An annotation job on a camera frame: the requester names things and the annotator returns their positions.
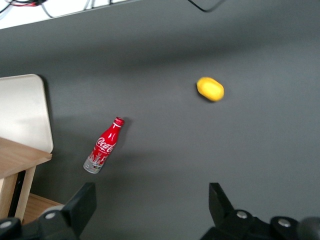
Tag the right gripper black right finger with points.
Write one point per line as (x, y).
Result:
(220, 205)

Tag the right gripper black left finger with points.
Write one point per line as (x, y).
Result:
(82, 205)

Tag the light wooden drawer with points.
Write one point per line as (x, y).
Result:
(22, 157)
(42, 206)

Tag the red cola bottle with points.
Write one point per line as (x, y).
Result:
(105, 145)

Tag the beige rectangular tray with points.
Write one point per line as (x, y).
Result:
(22, 110)

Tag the yellow lemon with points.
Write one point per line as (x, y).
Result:
(210, 89)

